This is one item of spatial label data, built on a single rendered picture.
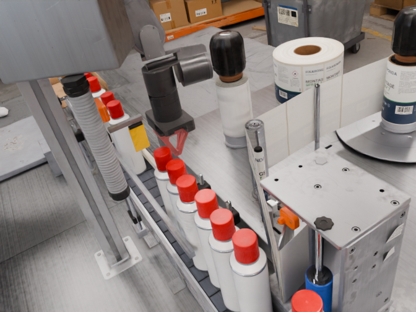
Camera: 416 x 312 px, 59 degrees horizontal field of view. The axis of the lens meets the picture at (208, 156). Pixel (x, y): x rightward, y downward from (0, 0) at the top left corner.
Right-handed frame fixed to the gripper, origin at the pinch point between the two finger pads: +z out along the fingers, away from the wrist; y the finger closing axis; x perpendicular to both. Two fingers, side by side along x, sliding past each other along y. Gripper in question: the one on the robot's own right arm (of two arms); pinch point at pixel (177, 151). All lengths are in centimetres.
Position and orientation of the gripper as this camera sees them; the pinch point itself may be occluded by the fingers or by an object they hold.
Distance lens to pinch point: 79.6
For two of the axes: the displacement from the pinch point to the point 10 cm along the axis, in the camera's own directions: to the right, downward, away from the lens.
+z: 1.5, 8.0, 5.9
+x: -8.5, 4.0, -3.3
